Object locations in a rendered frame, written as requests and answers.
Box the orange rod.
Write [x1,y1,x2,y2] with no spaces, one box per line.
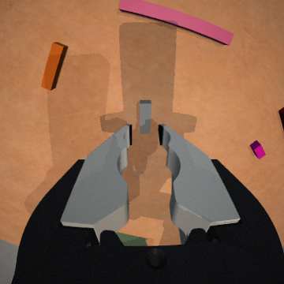
[41,42,68,91]

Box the magenta rectangular block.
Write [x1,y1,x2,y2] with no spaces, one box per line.
[250,140,266,159]

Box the pink rod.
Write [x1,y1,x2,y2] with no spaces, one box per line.
[119,0,234,45]

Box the red rod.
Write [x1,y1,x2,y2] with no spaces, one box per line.
[278,107,284,130]

